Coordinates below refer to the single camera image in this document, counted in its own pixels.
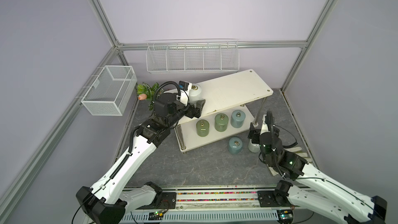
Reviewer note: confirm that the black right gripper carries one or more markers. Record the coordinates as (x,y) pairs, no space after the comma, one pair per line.
(254,133)

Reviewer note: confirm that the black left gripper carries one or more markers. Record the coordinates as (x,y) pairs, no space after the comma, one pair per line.
(190,113)

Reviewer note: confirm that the white tea canister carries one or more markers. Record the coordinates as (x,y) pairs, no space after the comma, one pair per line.
(195,93)
(254,148)

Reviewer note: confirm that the large blue-grey tea canister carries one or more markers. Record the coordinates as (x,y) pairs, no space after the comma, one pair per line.
(235,145)

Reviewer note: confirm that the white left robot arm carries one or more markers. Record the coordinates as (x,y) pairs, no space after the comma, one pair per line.
(145,139)

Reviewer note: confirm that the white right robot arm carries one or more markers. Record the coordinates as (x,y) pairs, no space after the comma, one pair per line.
(305,186)

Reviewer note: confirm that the dark green tea canister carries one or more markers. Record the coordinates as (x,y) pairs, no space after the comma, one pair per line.
(202,127)

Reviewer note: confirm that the small blue tea canister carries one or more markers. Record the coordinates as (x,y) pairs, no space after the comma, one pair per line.
(237,118)

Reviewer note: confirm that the light green tea canister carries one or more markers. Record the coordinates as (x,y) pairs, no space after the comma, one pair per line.
(221,122)

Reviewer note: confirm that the white two-tier shelf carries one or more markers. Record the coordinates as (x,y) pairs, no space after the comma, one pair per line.
(223,95)

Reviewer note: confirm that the beige work glove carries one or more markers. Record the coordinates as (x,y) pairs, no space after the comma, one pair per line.
(298,151)

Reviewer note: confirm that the green artificial plant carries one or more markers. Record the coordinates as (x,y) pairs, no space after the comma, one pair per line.
(145,92)

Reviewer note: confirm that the white mesh side basket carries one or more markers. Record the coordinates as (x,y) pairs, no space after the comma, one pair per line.
(110,92)

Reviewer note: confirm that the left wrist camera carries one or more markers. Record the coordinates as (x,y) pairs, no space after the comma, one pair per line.
(185,88)

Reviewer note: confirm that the long white wire basket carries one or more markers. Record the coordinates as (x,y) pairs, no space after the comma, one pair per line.
(192,56)

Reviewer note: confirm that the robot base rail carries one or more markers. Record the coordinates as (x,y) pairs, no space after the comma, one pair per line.
(214,203)

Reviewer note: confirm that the aluminium frame of enclosure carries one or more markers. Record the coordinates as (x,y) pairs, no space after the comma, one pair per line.
(51,145)

